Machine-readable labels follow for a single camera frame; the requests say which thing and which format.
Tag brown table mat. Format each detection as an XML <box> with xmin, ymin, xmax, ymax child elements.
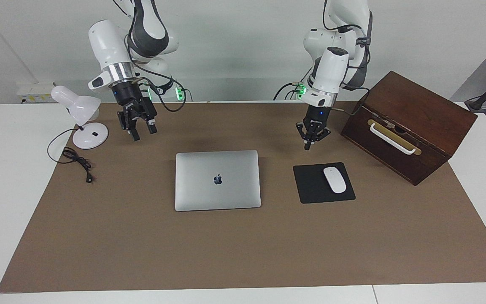
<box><xmin>0</xmin><ymin>101</ymin><xmax>486</xmax><ymax>293</ymax></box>

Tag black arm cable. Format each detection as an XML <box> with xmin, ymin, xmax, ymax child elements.
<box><xmin>124</xmin><ymin>34</ymin><xmax>187</xmax><ymax>113</ymax></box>
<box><xmin>322</xmin><ymin>0</ymin><xmax>372</xmax><ymax>115</ymax></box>

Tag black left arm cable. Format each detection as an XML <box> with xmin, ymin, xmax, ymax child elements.
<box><xmin>322</xmin><ymin>0</ymin><xmax>372</xmax><ymax>115</ymax></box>

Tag white desk lamp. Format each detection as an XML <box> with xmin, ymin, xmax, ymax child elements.
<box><xmin>51</xmin><ymin>86</ymin><xmax>109</xmax><ymax>149</ymax></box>

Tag black mouse pad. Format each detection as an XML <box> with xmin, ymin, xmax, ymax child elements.
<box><xmin>293</xmin><ymin>162</ymin><xmax>356</xmax><ymax>204</ymax></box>

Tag white computer mouse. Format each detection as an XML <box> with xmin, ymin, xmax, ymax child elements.
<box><xmin>323</xmin><ymin>167</ymin><xmax>347</xmax><ymax>194</ymax></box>

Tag dark wooden box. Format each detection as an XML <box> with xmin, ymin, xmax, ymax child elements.
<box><xmin>340</xmin><ymin>71</ymin><xmax>478</xmax><ymax>186</ymax></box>

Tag white box handle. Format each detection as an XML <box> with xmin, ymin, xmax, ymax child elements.
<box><xmin>370</xmin><ymin>123</ymin><xmax>416</xmax><ymax>155</ymax></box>

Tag gold handle plate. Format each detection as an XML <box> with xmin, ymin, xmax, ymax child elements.
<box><xmin>367</xmin><ymin>119</ymin><xmax>422</xmax><ymax>156</ymax></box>

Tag black lamp power cable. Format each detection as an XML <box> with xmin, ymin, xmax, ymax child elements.
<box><xmin>47</xmin><ymin>128</ymin><xmax>94</xmax><ymax>183</ymax></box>

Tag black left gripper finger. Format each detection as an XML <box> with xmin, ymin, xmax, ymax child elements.
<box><xmin>296</xmin><ymin>123</ymin><xmax>313</xmax><ymax>150</ymax></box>
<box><xmin>313</xmin><ymin>127</ymin><xmax>332</xmax><ymax>143</ymax></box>

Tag silver laptop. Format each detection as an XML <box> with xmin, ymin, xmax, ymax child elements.
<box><xmin>175</xmin><ymin>150</ymin><xmax>262</xmax><ymax>212</ymax></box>

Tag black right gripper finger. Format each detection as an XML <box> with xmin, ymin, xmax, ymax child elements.
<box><xmin>144</xmin><ymin>109</ymin><xmax>158</xmax><ymax>135</ymax></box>
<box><xmin>126</xmin><ymin>118</ymin><xmax>141</xmax><ymax>142</ymax></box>

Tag black base cables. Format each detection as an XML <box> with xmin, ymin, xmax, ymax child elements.
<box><xmin>273</xmin><ymin>63</ymin><xmax>311</xmax><ymax>101</ymax></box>

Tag white power strip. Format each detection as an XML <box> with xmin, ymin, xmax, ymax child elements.
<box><xmin>16</xmin><ymin>82</ymin><xmax>54</xmax><ymax>104</ymax></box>

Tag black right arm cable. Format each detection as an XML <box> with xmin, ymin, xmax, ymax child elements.
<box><xmin>124</xmin><ymin>34</ymin><xmax>187</xmax><ymax>113</ymax></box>

